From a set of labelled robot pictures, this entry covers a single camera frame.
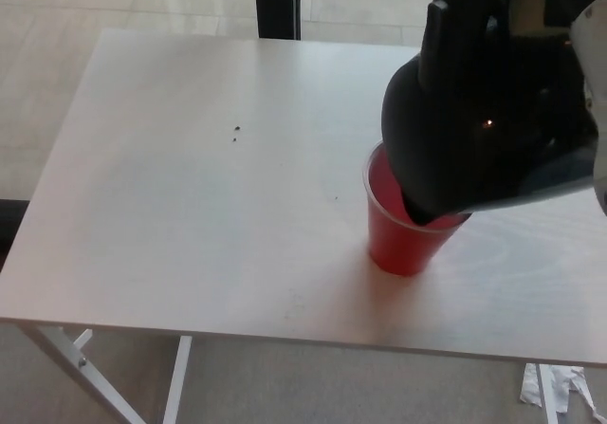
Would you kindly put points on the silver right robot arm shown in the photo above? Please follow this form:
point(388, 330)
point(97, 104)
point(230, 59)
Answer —
point(596, 87)

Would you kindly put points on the black electric kettle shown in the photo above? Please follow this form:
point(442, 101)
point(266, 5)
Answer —
point(474, 149)

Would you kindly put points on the crumpled white paper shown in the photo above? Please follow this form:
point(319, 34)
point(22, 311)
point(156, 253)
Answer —
point(571, 388)

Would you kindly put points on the white straight table leg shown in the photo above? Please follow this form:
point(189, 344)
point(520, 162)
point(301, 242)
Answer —
point(178, 381)
point(547, 398)

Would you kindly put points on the red plastic cup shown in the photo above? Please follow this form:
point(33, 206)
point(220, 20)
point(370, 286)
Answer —
point(398, 248)

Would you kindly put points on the white slanted table leg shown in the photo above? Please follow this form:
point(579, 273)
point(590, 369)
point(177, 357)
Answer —
point(57, 350)

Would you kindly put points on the black vertical window post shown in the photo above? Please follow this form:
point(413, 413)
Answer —
point(277, 2)

